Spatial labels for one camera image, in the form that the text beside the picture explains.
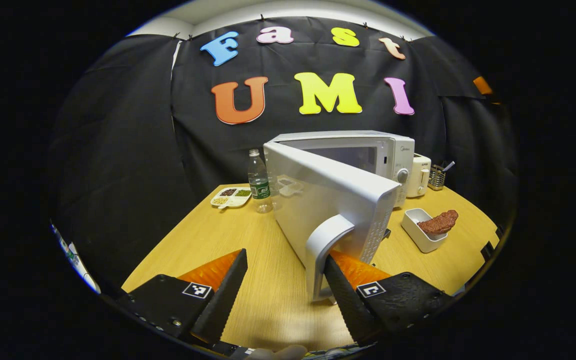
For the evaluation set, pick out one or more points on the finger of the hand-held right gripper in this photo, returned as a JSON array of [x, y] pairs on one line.
[[483, 86]]

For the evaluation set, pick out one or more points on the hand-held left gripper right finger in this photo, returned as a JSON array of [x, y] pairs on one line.
[[348, 300]]

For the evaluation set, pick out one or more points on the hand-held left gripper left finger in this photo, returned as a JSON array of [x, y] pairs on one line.
[[225, 300]]

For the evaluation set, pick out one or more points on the white microwave oven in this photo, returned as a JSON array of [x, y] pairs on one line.
[[328, 200]]

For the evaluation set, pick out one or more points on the brown meat piece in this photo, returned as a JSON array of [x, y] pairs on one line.
[[438, 223]]

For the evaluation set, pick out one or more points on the metal spoon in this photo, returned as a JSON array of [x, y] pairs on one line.
[[449, 166]]

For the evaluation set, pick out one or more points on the white divided plate with beans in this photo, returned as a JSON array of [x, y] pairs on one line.
[[230, 199]]

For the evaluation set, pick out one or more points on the white rectangular dish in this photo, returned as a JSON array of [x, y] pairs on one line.
[[413, 218]]

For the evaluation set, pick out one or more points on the white toaster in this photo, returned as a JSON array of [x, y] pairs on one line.
[[418, 175]]

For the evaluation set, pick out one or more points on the clear plastic water bottle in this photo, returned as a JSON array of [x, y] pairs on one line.
[[259, 190]]

